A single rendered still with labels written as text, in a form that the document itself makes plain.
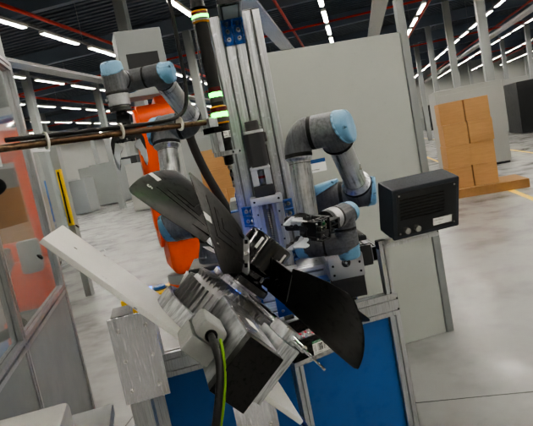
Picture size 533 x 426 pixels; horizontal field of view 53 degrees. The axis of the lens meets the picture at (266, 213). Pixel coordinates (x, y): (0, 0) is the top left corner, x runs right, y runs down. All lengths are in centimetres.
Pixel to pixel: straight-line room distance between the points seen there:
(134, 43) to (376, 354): 411
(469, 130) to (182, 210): 836
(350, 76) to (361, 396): 206
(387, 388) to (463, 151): 766
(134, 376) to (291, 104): 234
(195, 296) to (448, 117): 842
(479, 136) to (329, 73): 631
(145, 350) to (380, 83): 263
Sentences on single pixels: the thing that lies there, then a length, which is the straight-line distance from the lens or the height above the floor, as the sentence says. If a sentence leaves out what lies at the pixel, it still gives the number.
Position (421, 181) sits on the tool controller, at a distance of 193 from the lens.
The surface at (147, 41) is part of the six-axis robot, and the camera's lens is 545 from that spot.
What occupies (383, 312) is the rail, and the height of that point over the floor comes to 80.
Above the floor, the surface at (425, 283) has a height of 37.
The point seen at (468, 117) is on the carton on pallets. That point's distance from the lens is 947.
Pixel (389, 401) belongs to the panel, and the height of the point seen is 46.
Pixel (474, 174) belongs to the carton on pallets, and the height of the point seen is 34.
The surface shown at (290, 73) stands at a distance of 334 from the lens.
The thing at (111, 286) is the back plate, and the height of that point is 124.
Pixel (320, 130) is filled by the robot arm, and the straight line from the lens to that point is 180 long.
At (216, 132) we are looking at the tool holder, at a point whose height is 151.
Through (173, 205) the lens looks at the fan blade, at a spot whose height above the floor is 136.
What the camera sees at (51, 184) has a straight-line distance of 924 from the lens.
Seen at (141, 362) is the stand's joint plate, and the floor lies 104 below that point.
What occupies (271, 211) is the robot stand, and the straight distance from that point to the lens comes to 228.
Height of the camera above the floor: 146
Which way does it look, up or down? 7 degrees down
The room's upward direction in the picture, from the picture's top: 11 degrees counter-clockwise
